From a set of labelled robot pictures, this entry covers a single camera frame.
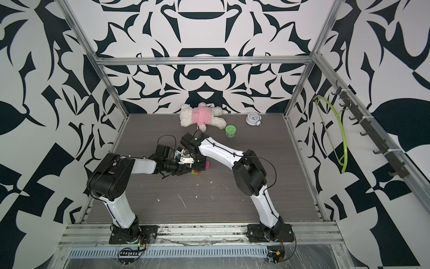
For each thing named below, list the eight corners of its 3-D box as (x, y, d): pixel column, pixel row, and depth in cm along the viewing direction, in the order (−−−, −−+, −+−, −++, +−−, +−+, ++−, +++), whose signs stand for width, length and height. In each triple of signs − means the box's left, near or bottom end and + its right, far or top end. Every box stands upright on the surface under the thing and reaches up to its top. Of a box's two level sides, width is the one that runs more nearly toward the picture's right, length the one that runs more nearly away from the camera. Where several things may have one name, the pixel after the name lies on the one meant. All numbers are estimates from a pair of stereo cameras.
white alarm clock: (246, 125, 115) (246, 122, 113) (244, 115, 121) (245, 112, 119) (261, 125, 115) (262, 122, 113) (259, 115, 121) (260, 112, 119)
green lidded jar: (225, 138, 108) (225, 134, 105) (225, 128, 113) (225, 124, 111) (236, 138, 108) (237, 134, 105) (235, 128, 113) (236, 124, 111)
